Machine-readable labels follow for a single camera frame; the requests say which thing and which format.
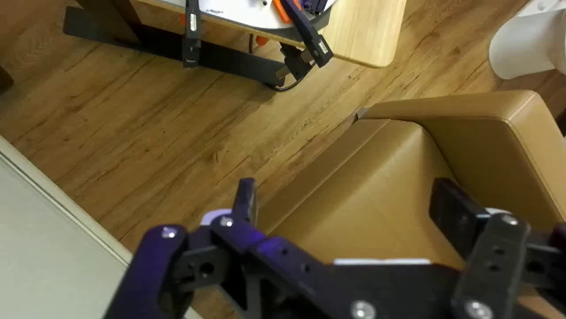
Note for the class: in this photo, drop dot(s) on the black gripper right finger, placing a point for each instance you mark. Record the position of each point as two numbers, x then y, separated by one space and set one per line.
496 260

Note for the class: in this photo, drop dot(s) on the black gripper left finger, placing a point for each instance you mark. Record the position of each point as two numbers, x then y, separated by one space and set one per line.
160 267

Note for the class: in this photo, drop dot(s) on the tan cardboard box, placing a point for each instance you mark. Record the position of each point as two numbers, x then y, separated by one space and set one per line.
383 196

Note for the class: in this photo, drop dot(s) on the white woven laundry basket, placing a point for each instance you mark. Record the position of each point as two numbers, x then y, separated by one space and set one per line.
524 42

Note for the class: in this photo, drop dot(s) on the black table clamp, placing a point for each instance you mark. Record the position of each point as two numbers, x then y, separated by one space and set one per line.
192 36
312 38

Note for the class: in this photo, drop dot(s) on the light wooden table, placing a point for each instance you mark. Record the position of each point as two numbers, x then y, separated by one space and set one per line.
365 29

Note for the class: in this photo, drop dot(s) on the white mounting plate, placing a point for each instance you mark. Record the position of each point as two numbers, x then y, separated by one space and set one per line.
236 12

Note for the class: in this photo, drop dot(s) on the black table frame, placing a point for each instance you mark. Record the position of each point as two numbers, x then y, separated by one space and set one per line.
147 42

